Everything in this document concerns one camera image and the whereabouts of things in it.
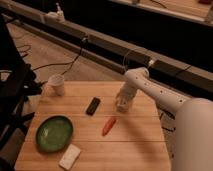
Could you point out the white bottle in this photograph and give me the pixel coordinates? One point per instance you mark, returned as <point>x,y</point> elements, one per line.
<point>122,107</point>

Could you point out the white clamp on rail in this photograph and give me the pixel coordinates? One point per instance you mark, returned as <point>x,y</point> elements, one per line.
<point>58,15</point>

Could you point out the white sponge block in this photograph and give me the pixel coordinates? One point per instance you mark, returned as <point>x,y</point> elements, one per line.
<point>69,157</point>

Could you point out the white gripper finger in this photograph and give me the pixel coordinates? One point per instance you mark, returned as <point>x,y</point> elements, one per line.
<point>119,101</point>
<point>130,106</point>

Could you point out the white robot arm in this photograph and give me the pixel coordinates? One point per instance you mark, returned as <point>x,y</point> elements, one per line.
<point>193,146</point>

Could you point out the green ceramic bowl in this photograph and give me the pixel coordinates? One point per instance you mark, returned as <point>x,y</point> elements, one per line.
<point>54,134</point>

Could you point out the black rectangular block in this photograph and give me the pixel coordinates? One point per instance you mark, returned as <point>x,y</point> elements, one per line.
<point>93,106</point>

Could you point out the white paper cup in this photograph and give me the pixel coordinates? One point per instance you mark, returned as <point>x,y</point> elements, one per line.
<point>56,81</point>

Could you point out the orange carrot toy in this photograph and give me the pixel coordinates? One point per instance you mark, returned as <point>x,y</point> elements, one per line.
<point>108,126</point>

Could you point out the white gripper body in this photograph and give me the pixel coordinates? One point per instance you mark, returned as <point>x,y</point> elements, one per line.
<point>127,92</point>

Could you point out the black tripod stand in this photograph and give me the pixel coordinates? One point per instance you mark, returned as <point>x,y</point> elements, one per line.
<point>15,90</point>

